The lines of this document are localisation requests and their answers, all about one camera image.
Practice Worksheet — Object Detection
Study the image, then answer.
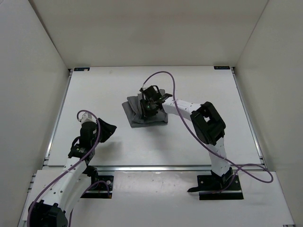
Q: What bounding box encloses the right aluminium side rail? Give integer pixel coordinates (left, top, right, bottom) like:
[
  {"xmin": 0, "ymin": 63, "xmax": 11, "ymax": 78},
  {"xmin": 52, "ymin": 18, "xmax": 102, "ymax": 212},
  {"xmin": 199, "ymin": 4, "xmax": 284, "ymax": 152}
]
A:
[{"xmin": 231, "ymin": 67, "xmax": 267, "ymax": 167}]

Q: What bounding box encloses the left blue corner label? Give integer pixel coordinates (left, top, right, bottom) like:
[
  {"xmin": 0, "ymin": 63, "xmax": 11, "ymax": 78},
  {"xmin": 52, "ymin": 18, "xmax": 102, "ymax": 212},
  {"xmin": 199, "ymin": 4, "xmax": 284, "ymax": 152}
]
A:
[{"xmin": 73, "ymin": 67, "xmax": 90, "ymax": 71}]

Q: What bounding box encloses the left aluminium side rail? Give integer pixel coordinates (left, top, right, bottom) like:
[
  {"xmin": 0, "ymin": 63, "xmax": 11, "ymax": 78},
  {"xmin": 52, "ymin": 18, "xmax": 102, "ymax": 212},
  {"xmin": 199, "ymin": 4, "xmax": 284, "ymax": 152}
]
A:
[{"xmin": 24, "ymin": 67, "xmax": 69, "ymax": 177}]

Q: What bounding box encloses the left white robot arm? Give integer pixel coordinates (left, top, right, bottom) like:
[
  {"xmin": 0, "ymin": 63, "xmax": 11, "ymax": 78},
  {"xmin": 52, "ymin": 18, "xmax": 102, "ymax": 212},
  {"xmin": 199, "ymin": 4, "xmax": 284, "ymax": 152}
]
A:
[{"xmin": 27, "ymin": 113, "xmax": 116, "ymax": 227}]

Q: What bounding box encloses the blue corner label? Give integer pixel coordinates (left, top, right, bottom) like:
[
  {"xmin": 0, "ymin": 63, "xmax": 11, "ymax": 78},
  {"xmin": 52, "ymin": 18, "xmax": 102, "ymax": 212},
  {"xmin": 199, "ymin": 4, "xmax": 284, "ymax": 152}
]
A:
[
  {"xmin": 214, "ymin": 66, "xmax": 230, "ymax": 70},
  {"xmin": 73, "ymin": 67, "xmax": 90, "ymax": 71}
]

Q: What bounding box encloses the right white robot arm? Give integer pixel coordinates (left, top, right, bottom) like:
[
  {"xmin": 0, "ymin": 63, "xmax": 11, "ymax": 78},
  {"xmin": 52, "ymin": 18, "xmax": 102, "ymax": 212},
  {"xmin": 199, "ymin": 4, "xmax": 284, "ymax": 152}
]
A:
[{"xmin": 140, "ymin": 86, "xmax": 232, "ymax": 190}]

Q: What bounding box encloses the right blue corner label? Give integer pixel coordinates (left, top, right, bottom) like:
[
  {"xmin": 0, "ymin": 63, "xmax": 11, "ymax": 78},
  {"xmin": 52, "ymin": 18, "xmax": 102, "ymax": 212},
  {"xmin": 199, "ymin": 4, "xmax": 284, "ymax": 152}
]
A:
[{"xmin": 214, "ymin": 66, "xmax": 230, "ymax": 70}]

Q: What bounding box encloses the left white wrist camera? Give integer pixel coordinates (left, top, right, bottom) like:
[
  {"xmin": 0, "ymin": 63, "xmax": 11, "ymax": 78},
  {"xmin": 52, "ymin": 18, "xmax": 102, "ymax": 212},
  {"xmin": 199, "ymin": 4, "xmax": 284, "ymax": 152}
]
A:
[{"xmin": 79, "ymin": 112, "xmax": 94, "ymax": 125}]

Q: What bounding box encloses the grey pleated skirt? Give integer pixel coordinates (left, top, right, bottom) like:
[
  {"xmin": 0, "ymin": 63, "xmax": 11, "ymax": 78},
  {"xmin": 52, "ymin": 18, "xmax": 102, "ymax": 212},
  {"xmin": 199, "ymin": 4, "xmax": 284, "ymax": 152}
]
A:
[{"xmin": 122, "ymin": 85, "xmax": 172, "ymax": 128}]

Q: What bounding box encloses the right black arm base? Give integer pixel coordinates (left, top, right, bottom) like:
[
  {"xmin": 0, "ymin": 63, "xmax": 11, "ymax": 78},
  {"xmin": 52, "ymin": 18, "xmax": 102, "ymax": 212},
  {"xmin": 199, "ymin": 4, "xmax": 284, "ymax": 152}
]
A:
[{"xmin": 187, "ymin": 167, "xmax": 244, "ymax": 201}]

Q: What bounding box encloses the aluminium front rail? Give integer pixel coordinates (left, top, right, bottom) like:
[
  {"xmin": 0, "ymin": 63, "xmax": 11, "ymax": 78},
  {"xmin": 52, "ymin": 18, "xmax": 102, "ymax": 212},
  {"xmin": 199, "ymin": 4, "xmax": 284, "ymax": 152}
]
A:
[{"xmin": 97, "ymin": 165, "xmax": 211, "ymax": 172}]

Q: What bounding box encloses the aluminium side rail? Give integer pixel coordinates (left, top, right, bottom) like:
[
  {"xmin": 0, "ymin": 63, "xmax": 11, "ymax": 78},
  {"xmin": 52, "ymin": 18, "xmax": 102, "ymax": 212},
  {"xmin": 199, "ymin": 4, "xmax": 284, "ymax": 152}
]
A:
[
  {"xmin": 231, "ymin": 67, "xmax": 267, "ymax": 167},
  {"xmin": 24, "ymin": 67, "xmax": 69, "ymax": 177}
]

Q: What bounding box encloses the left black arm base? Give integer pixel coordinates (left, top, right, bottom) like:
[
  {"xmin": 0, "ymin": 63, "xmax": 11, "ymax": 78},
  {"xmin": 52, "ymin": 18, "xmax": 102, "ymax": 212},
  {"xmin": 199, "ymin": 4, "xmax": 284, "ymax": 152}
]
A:
[{"xmin": 81, "ymin": 166, "xmax": 114, "ymax": 199}]

